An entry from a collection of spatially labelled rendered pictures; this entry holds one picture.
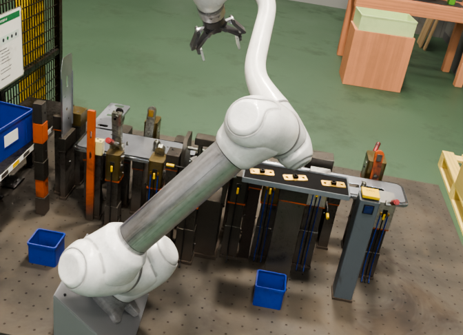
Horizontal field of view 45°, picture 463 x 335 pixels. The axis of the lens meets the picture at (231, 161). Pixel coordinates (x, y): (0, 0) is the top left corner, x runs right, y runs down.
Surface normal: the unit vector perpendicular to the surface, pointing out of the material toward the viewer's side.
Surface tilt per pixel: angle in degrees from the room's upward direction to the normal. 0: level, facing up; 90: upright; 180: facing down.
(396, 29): 90
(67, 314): 90
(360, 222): 90
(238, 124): 53
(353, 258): 90
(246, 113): 57
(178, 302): 0
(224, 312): 0
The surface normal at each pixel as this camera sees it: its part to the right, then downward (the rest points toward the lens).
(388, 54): -0.09, 0.45
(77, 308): 0.79, -0.52
